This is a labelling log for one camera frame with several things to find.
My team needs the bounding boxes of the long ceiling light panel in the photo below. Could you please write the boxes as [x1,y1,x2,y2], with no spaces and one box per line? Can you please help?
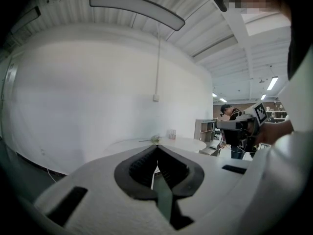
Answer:
[89,0,186,31]

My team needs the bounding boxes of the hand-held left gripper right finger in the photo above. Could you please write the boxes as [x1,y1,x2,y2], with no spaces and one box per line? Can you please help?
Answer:
[156,144,254,231]

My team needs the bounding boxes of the grey wooden shelf unit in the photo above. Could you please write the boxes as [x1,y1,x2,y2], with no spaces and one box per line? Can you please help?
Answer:
[194,118,218,143]

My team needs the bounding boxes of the person's right hand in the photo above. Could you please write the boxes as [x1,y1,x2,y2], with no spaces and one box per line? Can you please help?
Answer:
[246,121,277,146]

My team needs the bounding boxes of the dark ceiling light panel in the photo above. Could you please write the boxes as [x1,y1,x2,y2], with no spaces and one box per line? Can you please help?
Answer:
[9,5,42,35]

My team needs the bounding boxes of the white fluted cabinet drawers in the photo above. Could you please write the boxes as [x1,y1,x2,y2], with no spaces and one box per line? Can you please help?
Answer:
[104,136,207,156]

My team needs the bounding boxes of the white wall conduit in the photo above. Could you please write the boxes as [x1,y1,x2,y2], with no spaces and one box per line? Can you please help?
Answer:
[155,24,163,95]

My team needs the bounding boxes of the person's right forearm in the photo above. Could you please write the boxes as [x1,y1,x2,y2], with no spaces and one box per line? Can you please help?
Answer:
[268,118,294,143]

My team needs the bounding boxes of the person's black shirt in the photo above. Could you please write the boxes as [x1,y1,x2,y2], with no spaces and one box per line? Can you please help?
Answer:
[286,7,313,81]

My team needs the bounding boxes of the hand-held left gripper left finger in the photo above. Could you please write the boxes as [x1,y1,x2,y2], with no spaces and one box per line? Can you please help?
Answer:
[33,144,173,235]

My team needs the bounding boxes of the grey door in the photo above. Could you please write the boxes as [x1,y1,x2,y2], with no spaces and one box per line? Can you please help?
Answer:
[0,56,20,141]

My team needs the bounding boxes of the artificial pale flower stem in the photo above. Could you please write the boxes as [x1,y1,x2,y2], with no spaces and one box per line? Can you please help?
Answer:
[138,135,162,144]

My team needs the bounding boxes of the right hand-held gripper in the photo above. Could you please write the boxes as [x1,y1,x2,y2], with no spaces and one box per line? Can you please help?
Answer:
[216,101,268,154]

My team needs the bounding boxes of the white floor cable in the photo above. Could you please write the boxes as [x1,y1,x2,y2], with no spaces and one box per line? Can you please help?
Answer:
[45,166,57,182]

